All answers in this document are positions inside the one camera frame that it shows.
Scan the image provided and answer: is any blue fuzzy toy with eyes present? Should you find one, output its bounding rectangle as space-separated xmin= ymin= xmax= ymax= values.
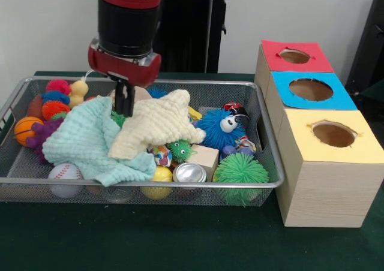
xmin=196 ymin=107 xmax=247 ymax=150

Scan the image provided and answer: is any white baseball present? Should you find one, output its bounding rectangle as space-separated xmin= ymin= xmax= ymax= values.
xmin=47 ymin=162 xmax=84 ymax=198

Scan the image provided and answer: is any purple spiky toy with eyes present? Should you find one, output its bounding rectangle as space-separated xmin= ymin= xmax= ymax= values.
xmin=27 ymin=118 xmax=64 ymax=164

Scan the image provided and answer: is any yellow ball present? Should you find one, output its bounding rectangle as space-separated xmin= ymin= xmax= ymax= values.
xmin=141 ymin=166 xmax=174 ymax=200

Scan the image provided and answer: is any silver can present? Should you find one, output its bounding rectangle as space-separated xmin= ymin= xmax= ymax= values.
xmin=173 ymin=162 xmax=208 ymax=185

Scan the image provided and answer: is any small orange basketball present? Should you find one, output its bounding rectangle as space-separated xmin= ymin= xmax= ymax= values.
xmin=13 ymin=116 xmax=44 ymax=147

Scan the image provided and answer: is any wooden box with three holes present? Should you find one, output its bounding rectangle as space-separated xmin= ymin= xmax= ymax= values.
xmin=254 ymin=40 xmax=384 ymax=228

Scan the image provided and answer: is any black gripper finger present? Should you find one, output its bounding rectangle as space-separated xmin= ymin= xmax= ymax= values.
xmin=115 ymin=78 xmax=126 ymax=116
xmin=125 ymin=81 xmax=136 ymax=118

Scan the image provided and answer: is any dark green tablecloth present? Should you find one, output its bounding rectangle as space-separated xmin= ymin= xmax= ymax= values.
xmin=0 ymin=70 xmax=384 ymax=271

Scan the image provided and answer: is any mint green cloth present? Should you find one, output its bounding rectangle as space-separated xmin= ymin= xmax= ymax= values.
xmin=42 ymin=96 xmax=157 ymax=188

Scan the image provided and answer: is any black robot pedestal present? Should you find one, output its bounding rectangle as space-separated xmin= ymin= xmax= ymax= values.
xmin=153 ymin=0 xmax=241 ymax=74

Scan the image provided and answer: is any clear mesh bin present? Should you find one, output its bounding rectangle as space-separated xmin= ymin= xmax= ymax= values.
xmin=0 ymin=76 xmax=285 ymax=207

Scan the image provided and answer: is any green spiky ball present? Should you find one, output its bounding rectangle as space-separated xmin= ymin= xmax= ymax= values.
xmin=212 ymin=153 xmax=270 ymax=207

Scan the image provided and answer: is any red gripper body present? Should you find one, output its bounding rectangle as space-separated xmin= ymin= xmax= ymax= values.
xmin=88 ymin=42 xmax=162 ymax=89

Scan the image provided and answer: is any cream muslin cloth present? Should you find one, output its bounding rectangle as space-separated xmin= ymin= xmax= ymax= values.
xmin=108 ymin=89 xmax=206 ymax=161

